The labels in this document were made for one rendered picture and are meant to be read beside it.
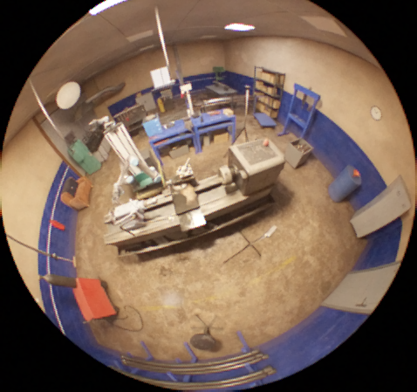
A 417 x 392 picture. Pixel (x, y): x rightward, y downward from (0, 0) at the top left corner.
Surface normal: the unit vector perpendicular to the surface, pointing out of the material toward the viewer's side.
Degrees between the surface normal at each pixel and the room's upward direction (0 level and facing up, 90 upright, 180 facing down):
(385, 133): 90
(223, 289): 0
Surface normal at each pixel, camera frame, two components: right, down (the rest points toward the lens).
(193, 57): 0.34, 0.77
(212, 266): -0.09, -0.55
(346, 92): -0.94, 0.33
